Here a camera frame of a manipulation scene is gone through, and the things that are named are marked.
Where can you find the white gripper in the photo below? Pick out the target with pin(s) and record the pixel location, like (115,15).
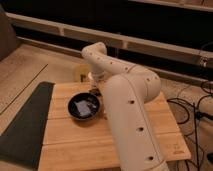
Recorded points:
(97,81)

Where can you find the black eraser block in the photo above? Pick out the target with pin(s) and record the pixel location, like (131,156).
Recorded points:
(96,92)

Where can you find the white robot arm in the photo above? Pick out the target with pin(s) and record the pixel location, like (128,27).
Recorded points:
(124,95)

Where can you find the yellow round floor cushion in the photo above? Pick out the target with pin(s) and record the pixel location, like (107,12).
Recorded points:
(80,73)

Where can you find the black round bowl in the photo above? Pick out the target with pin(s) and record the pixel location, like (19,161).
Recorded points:
(72,109)

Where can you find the blue cloth in bowl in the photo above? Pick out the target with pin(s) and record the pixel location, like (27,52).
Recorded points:
(85,108)

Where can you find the dark grey floor mat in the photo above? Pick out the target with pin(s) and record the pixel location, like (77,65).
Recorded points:
(21,142)

